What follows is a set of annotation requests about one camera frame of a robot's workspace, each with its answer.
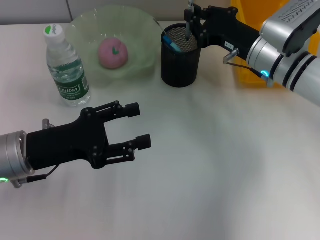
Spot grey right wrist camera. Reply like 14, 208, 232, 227
259, 0, 320, 58

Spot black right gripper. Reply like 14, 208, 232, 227
184, 4, 261, 61

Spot pink toy peach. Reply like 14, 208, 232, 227
97, 37, 130, 70

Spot translucent green fruit bowl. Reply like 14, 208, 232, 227
62, 7, 162, 88

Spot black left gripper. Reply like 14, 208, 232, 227
26, 100, 153, 172

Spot blue scissors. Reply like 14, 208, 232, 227
162, 34, 183, 53

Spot yellow plastic bin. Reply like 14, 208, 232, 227
229, 0, 317, 89

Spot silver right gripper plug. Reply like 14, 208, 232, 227
222, 48, 240, 63

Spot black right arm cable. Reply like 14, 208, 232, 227
226, 61, 275, 87

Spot black mesh pen holder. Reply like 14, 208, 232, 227
160, 23, 203, 88

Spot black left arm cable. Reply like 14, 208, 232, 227
11, 163, 61, 188

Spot silver pen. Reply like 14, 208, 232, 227
185, 0, 196, 42

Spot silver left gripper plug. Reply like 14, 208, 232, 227
41, 118, 56, 131

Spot clear green-label water bottle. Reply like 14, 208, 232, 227
43, 23, 93, 108

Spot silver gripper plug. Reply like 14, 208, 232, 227
222, 48, 240, 63
41, 118, 56, 131

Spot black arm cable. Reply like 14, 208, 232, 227
226, 61, 275, 87
11, 163, 61, 188

